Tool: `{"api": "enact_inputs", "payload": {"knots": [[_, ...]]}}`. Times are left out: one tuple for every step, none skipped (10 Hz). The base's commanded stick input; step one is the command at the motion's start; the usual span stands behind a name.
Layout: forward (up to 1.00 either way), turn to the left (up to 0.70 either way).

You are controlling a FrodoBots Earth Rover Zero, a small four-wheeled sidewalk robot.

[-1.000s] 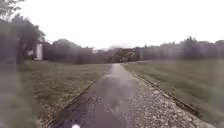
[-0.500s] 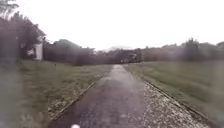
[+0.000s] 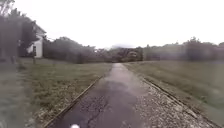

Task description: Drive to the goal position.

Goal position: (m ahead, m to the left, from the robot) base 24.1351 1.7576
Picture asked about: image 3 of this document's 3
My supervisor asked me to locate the row of trees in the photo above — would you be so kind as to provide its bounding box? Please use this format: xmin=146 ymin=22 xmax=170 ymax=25
xmin=42 ymin=35 xmax=224 ymax=64

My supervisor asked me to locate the dark asphalt path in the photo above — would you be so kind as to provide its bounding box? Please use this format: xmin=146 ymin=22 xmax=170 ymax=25
xmin=43 ymin=62 xmax=221 ymax=128

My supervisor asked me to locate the grass field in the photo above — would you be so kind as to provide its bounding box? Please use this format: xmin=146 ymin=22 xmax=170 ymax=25
xmin=0 ymin=57 xmax=114 ymax=128
xmin=122 ymin=59 xmax=224 ymax=128

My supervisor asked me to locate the white house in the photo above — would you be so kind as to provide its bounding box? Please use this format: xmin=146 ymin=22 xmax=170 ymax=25
xmin=25 ymin=20 xmax=48 ymax=59

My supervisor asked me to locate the large dark tree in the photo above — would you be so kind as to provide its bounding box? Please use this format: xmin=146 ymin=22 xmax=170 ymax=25
xmin=0 ymin=0 xmax=40 ymax=62

